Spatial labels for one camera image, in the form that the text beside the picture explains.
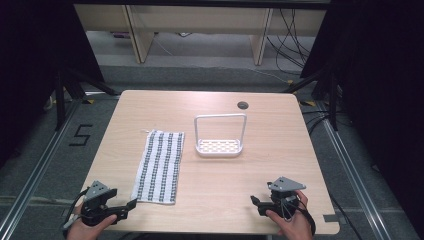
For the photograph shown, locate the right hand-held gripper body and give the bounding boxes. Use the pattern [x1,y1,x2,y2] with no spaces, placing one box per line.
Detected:
[266,176,307,220]

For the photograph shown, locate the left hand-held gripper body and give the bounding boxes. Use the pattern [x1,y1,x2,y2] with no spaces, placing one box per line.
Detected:
[80,180,119,228]

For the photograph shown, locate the black white striped towel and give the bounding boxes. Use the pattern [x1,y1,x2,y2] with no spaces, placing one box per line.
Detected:
[130,129,186,205]

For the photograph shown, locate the white towel rack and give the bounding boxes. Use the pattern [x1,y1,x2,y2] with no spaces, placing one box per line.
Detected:
[193,113,248,159]

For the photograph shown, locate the person's left hand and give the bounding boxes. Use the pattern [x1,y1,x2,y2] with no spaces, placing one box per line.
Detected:
[66,203,118,240]

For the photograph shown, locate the person's right hand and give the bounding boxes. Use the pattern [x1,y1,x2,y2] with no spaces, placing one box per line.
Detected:
[265,189,315,240]

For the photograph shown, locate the black metal stand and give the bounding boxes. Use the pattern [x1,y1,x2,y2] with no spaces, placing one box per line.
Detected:
[54,66,122,132]
[282,68,340,132]

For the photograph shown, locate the black curtain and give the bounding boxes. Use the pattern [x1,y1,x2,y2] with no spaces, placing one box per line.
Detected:
[0,0,106,169]
[299,0,424,234]

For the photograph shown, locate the beige wooden desk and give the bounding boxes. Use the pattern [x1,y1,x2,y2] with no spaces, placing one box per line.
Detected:
[73,3,328,66]

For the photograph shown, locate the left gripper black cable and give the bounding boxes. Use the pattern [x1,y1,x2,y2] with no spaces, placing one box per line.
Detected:
[60,189,88,234]

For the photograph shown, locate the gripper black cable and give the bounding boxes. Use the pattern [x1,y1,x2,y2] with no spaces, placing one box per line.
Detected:
[60,189,88,234]
[294,196,317,236]

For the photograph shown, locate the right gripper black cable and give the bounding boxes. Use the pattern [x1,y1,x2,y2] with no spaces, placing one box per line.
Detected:
[294,196,317,236]

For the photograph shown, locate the aluminium floor rail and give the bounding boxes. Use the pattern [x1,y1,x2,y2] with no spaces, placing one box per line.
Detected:
[318,99,393,240]
[0,99,84,240]

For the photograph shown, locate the bundle of black cables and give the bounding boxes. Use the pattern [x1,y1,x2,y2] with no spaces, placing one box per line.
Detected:
[265,8,317,75]

